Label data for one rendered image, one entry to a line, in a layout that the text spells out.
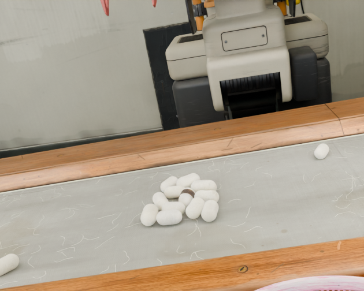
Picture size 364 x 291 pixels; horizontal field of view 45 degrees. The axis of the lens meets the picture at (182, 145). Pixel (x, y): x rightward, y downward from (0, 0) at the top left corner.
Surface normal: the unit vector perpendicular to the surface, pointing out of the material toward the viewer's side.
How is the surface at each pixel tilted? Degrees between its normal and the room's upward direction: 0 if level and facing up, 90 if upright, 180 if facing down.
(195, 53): 90
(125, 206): 0
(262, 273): 0
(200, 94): 90
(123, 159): 45
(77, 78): 90
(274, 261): 0
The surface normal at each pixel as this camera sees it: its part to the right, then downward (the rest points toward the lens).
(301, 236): -0.18, -0.91
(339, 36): -0.11, 0.40
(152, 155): -0.14, -0.37
